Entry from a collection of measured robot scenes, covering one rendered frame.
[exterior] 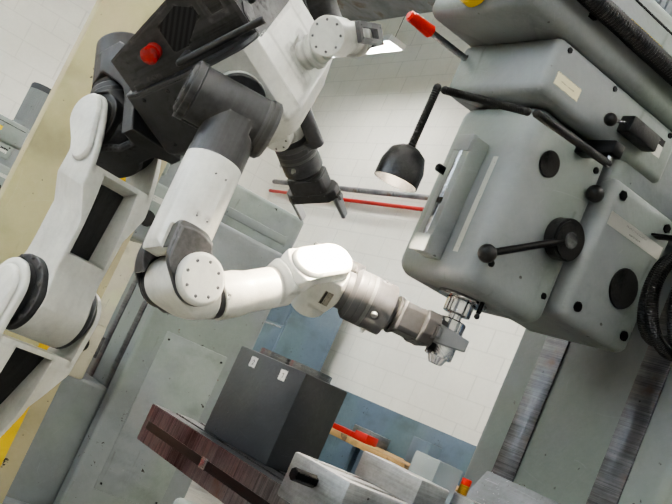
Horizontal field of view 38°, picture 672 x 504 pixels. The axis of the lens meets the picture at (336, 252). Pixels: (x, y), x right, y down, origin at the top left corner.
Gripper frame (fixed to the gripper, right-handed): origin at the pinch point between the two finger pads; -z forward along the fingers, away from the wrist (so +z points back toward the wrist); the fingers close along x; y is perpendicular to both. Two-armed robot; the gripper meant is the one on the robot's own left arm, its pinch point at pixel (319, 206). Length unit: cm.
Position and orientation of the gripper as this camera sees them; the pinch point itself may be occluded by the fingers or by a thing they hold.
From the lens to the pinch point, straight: 220.7
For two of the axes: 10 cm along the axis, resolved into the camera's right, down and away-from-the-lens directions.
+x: 9.0, -0.3, -4.3
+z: -3.1, -7.5, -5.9
